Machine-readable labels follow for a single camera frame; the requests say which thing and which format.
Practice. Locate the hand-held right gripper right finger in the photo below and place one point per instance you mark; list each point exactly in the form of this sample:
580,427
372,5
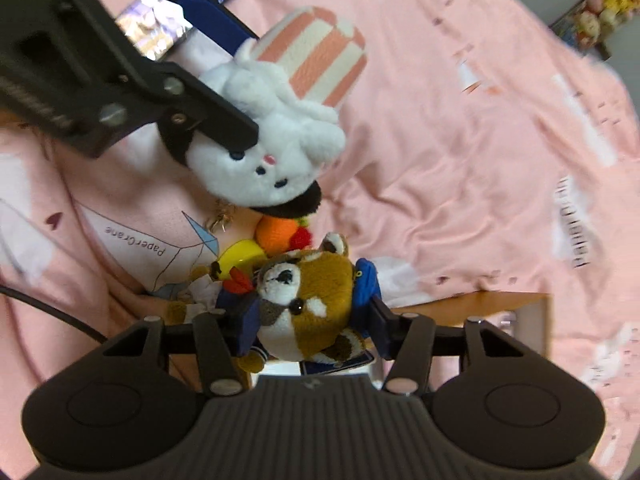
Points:
380,331

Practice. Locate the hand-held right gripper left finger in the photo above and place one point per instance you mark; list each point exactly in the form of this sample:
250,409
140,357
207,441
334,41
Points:
247,331

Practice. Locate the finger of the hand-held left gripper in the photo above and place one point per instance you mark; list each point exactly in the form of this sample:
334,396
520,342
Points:
215,20
200,105

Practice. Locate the brown raccoon plush toy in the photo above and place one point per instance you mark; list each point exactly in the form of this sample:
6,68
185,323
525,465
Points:
305,305

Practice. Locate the white rabbit plush toy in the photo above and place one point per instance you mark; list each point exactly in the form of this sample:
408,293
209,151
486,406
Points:
270,150

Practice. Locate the smartphone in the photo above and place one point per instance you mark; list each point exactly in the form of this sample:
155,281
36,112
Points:
155,30

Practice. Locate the orange carrot plush toy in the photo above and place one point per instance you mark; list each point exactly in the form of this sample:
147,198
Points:
277,232

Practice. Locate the pink white striped plush cup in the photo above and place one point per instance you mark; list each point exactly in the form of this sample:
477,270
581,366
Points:
320,55

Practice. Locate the pink printed blanket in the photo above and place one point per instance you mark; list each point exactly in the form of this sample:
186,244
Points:
450,160

